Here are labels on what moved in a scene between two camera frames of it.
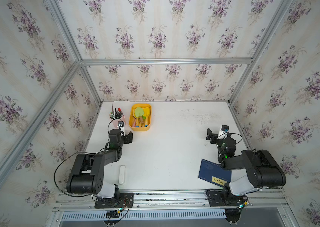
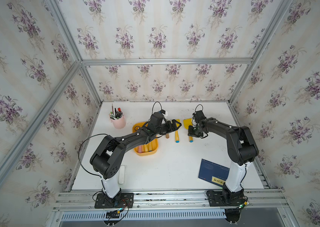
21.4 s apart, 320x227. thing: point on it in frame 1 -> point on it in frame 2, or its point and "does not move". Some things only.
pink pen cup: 117,116 does not move
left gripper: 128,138 -> 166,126
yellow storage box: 140,117 -> 149,149
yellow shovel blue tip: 146,113 -> 177,132
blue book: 213,172 does not move
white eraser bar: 121,176 does not move
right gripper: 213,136 -> 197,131
